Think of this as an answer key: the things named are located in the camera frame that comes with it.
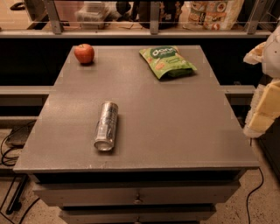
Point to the metal shelf rail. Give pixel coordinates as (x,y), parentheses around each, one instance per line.
(56,19)

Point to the red apple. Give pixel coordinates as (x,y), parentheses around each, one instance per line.
(84,53)

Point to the clear plastic container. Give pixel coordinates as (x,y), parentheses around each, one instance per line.
(92,15)

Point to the printed snack bag on shelf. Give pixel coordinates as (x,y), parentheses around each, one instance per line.
(214,15)

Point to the dark bag on shelf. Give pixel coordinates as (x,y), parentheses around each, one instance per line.
(169,13)

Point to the grey drawer cabinet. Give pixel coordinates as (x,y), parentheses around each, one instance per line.
(179,150)

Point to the silver redbull can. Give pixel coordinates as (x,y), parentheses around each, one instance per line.
(105,132)

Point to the green snack bag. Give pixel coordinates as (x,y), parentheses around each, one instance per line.
(166,61)

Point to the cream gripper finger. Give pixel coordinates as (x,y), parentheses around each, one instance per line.
(264,109)
(255,56)

